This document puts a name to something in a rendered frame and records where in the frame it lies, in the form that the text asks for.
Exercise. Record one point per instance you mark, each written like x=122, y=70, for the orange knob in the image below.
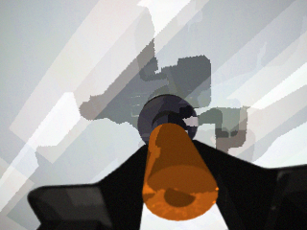
x=177, y=184

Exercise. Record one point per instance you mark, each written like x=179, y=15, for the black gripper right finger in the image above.
x=249, y=196

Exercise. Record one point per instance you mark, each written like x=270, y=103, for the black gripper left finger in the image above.
x=116, y=200

